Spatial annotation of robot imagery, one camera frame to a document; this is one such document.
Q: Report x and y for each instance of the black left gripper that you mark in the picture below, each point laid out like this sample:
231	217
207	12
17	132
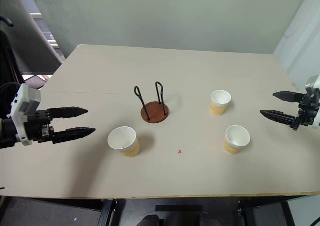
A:
37	127

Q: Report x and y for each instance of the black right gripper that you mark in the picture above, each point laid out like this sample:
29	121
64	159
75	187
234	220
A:
307	113

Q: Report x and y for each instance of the yellow paper cup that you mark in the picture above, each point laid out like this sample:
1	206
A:
123	141
235	139
220	102

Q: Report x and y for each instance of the grey slanted panel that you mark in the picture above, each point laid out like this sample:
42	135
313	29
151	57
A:
27	30

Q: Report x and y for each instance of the dark rounded shape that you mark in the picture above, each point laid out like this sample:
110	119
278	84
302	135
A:
151	220

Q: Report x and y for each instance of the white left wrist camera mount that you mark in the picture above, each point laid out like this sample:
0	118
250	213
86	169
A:
25	110

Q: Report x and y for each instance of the black table frame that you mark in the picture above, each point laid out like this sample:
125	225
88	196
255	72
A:
110	211

